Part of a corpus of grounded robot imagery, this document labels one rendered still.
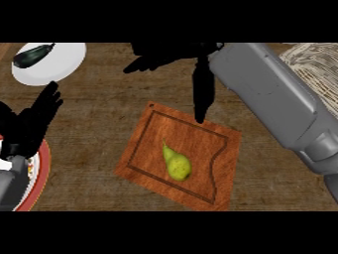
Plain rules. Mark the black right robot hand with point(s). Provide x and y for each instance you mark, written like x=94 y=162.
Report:
x=202 y=82

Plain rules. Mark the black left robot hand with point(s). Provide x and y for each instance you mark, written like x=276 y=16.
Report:
x=26 y=124

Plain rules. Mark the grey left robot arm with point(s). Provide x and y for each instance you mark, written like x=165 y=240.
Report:
x=3 y=185

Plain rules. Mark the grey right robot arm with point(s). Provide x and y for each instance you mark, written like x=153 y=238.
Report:
x=283 y=105

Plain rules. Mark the brown wooden cutting board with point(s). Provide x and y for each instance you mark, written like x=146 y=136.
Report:
x=180 y=155

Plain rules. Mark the green pear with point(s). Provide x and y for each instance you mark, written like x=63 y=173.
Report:
x=177 y=164

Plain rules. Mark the pale wicker basket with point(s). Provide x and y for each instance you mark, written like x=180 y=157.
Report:
x=329 y=76

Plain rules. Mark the red rimmed white plate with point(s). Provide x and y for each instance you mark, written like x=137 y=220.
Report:
x=37 y=172

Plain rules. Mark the dark green eggplant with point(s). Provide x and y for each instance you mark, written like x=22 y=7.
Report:
x=32 y=56

